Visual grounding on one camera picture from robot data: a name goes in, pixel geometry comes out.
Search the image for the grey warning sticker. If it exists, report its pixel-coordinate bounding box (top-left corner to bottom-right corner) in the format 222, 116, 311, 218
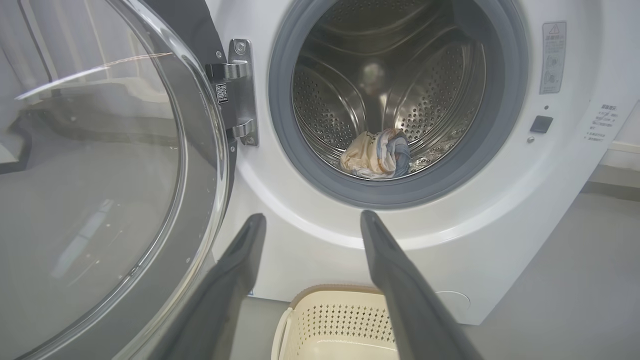
539, 21, 567, 95

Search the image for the small printed text label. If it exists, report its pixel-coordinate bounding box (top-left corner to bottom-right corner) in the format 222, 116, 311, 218
585, 102, 621, 143

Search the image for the cream and blue garment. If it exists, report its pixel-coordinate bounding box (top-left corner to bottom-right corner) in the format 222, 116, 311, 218
340, 128, 412, 180

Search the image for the stainless steel washing machine drum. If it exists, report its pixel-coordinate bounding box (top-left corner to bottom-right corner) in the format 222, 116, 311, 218
292, 0, 486, 180

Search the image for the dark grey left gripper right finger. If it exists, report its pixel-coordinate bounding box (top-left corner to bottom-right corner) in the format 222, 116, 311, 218
360, 210, 483, 360

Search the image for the round white filter cover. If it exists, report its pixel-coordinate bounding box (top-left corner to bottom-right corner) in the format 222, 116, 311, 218
435, 291, 471, 312

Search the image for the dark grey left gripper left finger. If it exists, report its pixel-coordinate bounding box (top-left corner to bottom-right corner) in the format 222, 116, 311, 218
150, 213, 267, 360

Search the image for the metal door hinge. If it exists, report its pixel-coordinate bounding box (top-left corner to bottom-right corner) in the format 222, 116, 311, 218
206, 39, 259, 147

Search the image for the white front-load washing machine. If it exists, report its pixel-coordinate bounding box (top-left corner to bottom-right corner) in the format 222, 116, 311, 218
200, 0, 640, 326

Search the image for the cream perforated laundry basket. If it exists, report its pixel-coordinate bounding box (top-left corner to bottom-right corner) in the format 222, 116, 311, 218
271, 285, 401, 360

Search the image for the black round glass washer door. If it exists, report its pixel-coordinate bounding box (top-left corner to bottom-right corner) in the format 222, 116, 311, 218
0, 0, 238, 360

